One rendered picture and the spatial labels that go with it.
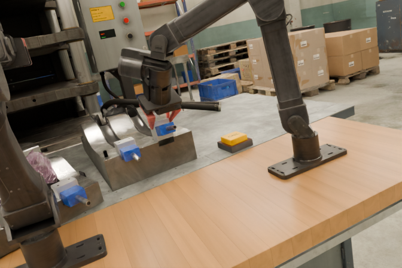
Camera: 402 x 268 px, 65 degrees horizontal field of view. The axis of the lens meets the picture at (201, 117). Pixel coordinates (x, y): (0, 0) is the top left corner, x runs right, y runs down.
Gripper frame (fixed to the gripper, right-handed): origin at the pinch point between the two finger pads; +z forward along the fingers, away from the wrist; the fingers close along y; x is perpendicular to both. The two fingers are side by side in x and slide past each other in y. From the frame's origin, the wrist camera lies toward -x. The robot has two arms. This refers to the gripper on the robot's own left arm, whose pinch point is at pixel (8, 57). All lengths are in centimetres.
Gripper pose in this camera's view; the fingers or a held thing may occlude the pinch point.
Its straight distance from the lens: 98.1
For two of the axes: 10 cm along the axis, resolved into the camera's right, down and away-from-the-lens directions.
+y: -9.0, 2.7, -3.5
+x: 2.1, 9.5, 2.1
